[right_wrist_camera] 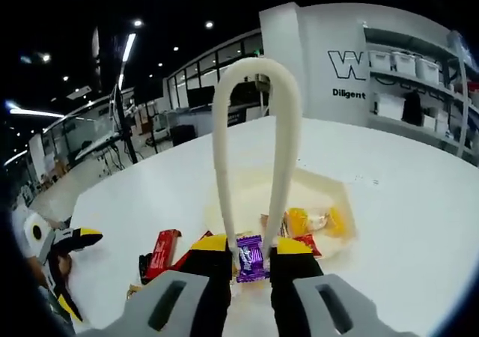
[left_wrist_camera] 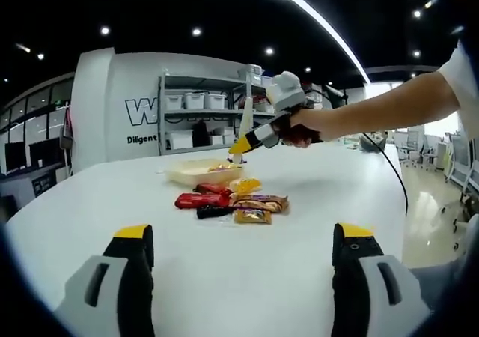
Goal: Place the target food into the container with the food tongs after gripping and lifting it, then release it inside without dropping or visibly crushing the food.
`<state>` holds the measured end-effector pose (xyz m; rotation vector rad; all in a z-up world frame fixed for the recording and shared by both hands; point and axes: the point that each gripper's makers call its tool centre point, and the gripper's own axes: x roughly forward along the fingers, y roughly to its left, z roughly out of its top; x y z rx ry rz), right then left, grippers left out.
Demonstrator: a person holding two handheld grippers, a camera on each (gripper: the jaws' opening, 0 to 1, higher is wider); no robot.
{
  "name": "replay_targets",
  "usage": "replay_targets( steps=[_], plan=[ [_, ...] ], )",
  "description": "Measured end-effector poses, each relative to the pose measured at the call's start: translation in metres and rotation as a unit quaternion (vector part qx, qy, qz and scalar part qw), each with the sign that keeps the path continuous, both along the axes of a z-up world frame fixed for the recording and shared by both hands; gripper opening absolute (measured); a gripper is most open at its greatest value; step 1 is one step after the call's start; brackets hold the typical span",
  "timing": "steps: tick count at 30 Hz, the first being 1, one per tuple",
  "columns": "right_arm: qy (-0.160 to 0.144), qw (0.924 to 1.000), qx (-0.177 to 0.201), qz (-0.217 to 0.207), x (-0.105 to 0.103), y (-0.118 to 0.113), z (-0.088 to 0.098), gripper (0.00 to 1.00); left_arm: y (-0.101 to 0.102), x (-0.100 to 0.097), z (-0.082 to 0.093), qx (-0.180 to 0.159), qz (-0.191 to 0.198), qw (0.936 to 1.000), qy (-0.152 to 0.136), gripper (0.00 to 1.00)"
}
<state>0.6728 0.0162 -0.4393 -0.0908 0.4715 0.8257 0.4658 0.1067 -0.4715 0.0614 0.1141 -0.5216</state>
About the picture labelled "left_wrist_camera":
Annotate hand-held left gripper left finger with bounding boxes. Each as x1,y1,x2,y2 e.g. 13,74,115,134
54,223,156,337

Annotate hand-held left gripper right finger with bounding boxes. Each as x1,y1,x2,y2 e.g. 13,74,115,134
331,222,432,337

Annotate cream rectangular food container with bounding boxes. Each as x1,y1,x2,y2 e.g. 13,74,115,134
163,158,246,187

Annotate pile of food snack packets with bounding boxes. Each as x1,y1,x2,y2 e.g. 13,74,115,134
174,163,290,225

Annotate person's right hand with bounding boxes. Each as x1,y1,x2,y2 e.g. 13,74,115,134
280,107,332,150

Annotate black screen on tripod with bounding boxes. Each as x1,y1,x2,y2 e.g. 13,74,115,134
322,85,349,109

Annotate black bag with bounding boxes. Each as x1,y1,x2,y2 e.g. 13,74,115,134
192,121,210,148

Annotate person's blue jeans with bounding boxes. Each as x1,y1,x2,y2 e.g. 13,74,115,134
409,254,467,310

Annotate row of white storage bins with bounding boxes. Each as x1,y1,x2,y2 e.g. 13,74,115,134
164,63,276,113

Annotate white cardboard box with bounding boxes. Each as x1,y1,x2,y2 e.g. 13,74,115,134
166,130,194,150

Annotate long ceiling light strip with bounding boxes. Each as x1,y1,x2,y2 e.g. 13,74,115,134
256,0,372,84

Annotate grey metal storage shelf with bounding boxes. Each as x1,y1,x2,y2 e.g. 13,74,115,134
158,64,280,157

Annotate group of round ceiling lights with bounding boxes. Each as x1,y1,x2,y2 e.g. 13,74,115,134
16,9,424,79

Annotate white counter with dark sign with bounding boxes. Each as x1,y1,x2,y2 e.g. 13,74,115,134
0,166,72,210

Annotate white office chair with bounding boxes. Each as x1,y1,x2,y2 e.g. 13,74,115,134
447,134,479,252

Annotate black monitor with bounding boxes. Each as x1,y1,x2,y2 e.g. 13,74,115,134
28,138,63,169
4,142,28,174

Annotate stand with hanging bags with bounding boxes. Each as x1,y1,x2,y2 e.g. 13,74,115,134
59,103,75,175

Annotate black cable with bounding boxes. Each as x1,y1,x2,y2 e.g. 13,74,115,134
361,133,409,216

